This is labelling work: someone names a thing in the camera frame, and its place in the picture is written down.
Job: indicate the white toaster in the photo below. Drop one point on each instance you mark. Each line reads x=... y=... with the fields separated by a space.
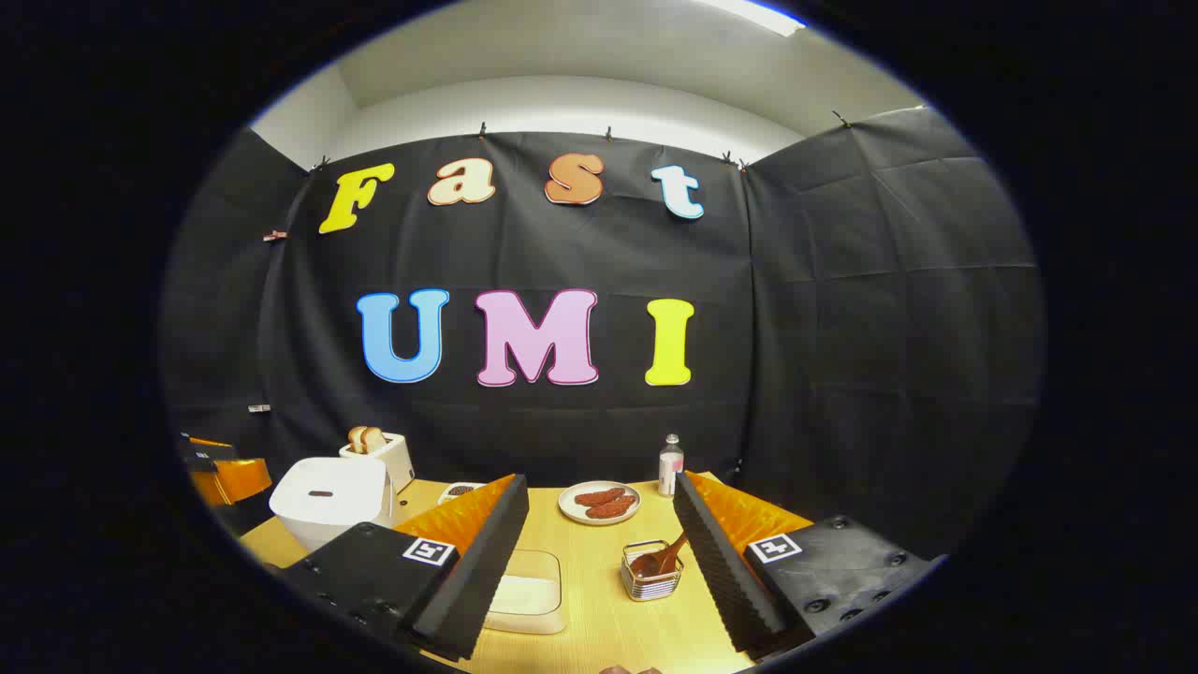
x=398 y=465

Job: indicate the black backdrop cloth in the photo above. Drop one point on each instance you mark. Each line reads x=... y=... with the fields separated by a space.
x=562 y=253

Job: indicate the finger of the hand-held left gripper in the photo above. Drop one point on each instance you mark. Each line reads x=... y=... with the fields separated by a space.
x=234 y=479

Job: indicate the toasted bread slice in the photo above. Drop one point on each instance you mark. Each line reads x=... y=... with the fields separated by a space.
x=356 y=439
x=373 y=439

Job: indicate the clear plastic container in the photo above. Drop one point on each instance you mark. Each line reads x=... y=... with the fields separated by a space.
x=524 y=562

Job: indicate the white divided bean dish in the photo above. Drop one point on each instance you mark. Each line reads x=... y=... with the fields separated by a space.
x=460 y=491

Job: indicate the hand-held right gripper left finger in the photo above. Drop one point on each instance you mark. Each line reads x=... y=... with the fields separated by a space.
x=487 y=562

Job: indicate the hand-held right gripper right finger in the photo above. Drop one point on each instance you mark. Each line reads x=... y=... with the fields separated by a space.
x=721 y=571

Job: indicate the clear bottle with pink label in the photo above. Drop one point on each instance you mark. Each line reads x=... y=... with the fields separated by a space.
x=670 y=468

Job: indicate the white round plate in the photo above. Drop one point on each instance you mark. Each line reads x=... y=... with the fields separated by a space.
x=569 y=506

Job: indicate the red meat slice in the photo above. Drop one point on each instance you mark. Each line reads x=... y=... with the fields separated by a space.
x=599 y=496
x=613 y=509

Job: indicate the white rice cooker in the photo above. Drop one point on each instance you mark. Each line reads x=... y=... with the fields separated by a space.
x=328 y=510

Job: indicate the brown wooden spoon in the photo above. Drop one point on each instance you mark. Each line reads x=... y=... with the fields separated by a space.
x=669 y=557

